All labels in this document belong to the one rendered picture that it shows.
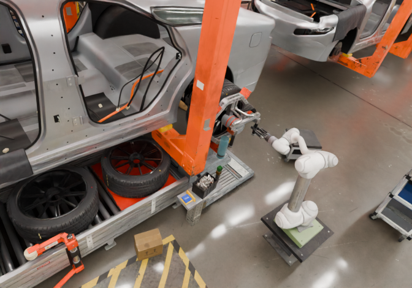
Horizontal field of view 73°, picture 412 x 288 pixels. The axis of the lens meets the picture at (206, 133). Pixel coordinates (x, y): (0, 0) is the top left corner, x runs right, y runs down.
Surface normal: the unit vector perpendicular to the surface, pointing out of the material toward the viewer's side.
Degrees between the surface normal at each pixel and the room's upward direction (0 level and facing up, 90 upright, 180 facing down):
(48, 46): 78
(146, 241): 0
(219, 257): 0
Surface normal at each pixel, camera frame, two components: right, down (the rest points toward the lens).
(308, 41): -0.33, 0.55
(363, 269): 0.15, -0.76
